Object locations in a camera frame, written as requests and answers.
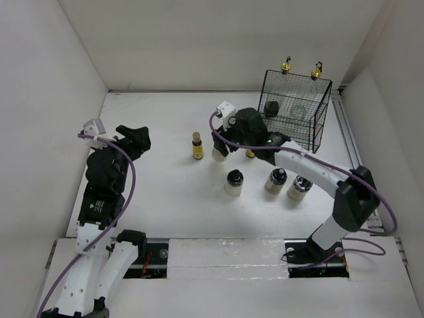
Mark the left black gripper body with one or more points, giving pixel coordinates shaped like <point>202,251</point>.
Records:
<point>132,148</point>

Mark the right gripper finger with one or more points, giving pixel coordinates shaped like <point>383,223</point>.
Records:
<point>233,147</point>
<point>219,143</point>

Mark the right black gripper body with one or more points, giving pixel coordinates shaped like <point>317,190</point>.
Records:
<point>234,134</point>

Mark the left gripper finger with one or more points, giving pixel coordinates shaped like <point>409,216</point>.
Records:
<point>141,139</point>
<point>125,131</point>

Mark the small yellow bottle cork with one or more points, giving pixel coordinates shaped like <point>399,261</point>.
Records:
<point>250,154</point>
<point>197,150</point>

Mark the black top salt shaker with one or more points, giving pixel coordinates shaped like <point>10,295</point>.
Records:
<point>234,183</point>

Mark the dark sauce bottle gold spout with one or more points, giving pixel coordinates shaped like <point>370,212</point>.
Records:
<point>276,88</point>

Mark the brown spice shaker black top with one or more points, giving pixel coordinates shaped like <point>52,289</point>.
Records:
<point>276,180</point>

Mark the clear oil bottle gold spout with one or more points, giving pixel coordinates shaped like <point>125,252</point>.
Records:
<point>307,95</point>

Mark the tan spice grinder silver top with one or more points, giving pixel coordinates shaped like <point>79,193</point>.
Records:
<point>299,188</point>

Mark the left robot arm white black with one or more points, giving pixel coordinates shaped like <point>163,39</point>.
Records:
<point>86,285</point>

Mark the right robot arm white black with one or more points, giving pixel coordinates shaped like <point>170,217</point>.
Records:
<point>353,191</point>

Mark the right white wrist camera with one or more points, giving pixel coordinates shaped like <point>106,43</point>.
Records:
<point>227,112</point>

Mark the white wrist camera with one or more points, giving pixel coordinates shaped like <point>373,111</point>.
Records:
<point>227,112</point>
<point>95,128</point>

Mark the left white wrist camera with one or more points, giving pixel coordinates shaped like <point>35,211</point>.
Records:
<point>95,128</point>

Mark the black wire rack basket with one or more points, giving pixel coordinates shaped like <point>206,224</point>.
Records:
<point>308,132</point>

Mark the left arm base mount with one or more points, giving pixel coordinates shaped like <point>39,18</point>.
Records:
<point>153,265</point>

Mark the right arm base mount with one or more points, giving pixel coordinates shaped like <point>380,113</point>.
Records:
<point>304,264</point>

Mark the metal rail right edge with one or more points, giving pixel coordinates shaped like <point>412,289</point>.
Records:
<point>373,223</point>

